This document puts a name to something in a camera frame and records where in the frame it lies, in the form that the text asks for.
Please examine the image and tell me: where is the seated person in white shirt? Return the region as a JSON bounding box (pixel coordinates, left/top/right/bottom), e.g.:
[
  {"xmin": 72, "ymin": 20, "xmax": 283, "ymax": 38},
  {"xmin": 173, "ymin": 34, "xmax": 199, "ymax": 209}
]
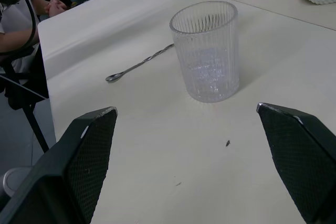
[{"xmin": 0, "ymin": 0, "xmax": 68, "ymax": 78}]

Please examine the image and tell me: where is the black chair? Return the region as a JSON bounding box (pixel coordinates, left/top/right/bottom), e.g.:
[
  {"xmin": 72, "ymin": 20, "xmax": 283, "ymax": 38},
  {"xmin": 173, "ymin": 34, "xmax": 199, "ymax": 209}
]
[{"xmin": 0, "ymin": 42, "xmax": 50, "ymax": 153}]

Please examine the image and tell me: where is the silver robot body part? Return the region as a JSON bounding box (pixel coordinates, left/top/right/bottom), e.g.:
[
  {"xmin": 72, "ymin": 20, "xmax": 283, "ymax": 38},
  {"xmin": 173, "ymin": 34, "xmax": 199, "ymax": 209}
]
[{"xmin": 0, "ymin": 166, "xmax": 33, "ymax": 200}]

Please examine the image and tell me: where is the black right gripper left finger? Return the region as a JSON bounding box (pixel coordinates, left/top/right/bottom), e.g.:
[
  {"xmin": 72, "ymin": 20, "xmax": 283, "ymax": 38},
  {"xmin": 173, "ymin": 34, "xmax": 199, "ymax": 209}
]
[{"xmin": 0, "ymin": 106, "xmax": 118, "ymax": 224}]

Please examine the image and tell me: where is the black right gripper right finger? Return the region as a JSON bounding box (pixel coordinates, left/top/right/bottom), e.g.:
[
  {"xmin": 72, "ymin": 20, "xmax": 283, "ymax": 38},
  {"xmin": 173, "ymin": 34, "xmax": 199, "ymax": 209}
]
[{"xmin": 256, "ymin": 102, "xmax": 336, "ymax": 224}]

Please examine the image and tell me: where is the long twisted metal bar spoon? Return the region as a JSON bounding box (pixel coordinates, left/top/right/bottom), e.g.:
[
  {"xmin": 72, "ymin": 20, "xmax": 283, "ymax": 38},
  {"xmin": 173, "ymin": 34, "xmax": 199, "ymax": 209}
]
[{"xmin": 105, "ymin": 43, "xmax": 175, "ymax": 83}]

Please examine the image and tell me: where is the clear ribbed drinking glass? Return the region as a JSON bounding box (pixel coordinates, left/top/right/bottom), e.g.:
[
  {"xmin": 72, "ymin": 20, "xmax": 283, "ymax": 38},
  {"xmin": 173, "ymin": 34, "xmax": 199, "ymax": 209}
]
[{"xmin": 169, "ymin": 1, "xmax": 240, "ymax": 103}]

